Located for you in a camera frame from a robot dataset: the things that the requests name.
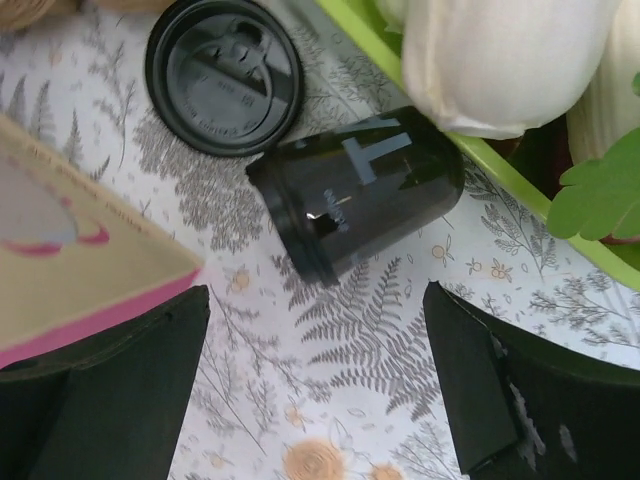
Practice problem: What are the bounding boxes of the green vegetable basket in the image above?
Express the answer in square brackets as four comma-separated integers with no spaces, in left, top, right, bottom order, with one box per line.
[314,0,640,291]

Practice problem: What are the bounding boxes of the pink paper gift bag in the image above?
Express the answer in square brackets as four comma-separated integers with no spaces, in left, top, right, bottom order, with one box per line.
[1,116,203,366]

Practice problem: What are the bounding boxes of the brown cardboard cup carrier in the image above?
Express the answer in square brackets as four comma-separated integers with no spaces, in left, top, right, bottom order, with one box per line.
[1,0,172,33]

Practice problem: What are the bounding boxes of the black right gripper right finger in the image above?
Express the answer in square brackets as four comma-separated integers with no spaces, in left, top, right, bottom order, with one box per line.
[423,282,639,479]

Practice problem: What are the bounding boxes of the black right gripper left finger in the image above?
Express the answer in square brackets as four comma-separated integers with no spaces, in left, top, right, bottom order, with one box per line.
[1,286,210,479]

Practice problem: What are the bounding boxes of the green leafy bok choy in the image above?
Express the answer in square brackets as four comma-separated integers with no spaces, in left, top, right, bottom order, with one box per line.
[547,75,639,243]

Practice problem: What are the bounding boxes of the green napa cabbage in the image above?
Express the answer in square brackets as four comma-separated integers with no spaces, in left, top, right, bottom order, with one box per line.
[376,0,620,140]

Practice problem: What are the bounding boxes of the black coffee cup lid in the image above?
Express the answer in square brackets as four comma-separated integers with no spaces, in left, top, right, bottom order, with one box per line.
[245,155,338,287]

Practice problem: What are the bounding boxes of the dark paper coffee cup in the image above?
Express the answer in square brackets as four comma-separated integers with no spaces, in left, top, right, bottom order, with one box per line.
[277,106,464,285]

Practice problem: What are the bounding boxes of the white radish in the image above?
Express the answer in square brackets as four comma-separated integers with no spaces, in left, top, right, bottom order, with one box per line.
[566,0,639,164]

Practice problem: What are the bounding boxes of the floral patterned table mat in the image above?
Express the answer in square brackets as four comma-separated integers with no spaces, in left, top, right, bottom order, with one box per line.
[1,5,639,479]

